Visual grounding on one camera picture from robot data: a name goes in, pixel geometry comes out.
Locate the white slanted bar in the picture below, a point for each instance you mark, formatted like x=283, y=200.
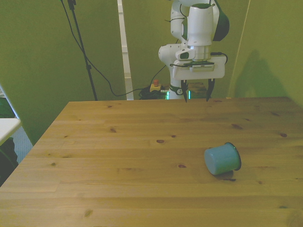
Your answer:
x=9, y=101

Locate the light blue enamel mug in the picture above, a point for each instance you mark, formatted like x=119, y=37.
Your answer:
x=222, y=159

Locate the white side shelf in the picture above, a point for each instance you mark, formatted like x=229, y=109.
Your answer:
x=8, y=128

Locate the white perforated panel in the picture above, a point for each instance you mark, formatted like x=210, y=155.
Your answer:
x=22, y=146

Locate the white vertical post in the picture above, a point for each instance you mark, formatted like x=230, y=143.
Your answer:
x=125, y=47

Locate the dark green bulky object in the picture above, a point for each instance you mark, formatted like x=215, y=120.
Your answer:
x=7, y=160

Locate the yellow emergency stop box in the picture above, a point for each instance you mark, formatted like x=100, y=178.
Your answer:
x=155, y=87

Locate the small wooden robot base table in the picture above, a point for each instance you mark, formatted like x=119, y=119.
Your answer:
x=200, y=91

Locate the black camera stand pole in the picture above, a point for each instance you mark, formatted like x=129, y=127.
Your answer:
x=81, y=47

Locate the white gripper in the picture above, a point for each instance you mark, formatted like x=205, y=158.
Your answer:
x=219, y=69

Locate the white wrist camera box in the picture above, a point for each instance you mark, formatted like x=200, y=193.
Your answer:
x=201, y=67

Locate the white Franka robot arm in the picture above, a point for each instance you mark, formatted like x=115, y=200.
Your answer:
x=200, y=28

